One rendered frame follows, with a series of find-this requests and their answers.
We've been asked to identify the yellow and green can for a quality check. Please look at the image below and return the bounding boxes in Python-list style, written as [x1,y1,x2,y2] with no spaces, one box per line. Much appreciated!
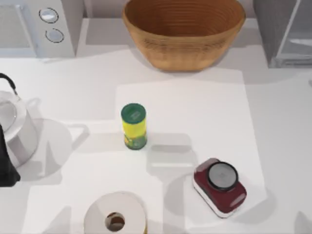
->
[120,103,148,151]

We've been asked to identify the brown wicker basket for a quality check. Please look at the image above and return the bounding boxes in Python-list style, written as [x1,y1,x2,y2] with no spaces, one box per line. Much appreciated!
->
[122,0,246,72]

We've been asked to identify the dark red kitchen scale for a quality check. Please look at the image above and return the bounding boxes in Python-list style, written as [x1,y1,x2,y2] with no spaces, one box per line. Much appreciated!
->
[193,157,248,219]

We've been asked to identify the white toilet paper roll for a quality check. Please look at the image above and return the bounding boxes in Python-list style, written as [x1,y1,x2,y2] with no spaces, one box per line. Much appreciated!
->
[83,191,148,234]

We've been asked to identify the pale microwave oven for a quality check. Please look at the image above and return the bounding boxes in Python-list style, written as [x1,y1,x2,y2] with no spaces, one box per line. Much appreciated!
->
[0,0,85,59]

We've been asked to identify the small microwave knob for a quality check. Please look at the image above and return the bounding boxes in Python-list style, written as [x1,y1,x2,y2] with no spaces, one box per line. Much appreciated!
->
[45,28,65,44]

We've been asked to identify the large microwave knob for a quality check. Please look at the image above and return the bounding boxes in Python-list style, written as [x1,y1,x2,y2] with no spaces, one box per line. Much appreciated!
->
[39,7,59,24]

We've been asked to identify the white kettle with black handle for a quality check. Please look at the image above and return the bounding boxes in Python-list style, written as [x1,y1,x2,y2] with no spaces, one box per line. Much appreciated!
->
[0,73,41,168]

